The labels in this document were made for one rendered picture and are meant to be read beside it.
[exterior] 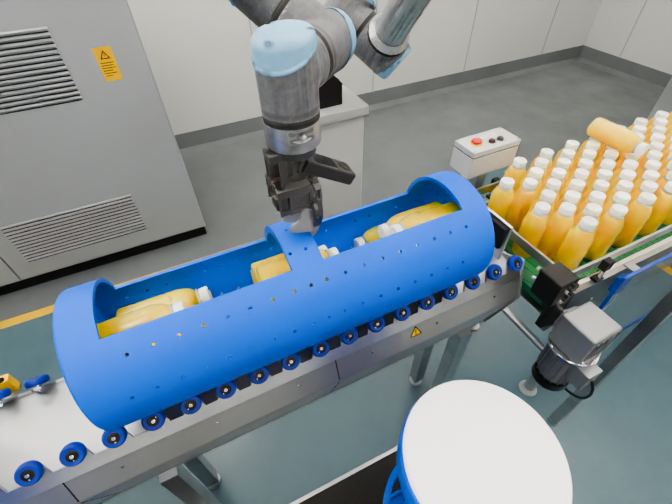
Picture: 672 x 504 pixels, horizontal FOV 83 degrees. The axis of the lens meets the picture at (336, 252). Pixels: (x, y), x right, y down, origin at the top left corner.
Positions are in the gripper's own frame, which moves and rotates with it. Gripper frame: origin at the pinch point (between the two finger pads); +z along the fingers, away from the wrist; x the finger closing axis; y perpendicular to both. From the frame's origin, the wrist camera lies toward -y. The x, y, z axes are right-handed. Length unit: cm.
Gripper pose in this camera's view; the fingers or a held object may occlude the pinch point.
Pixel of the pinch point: (313, 229)
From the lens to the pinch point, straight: 77.8
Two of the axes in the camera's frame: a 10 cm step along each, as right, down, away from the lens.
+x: 4.3, 6.3, -6.4
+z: 0.2, 7.0, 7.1
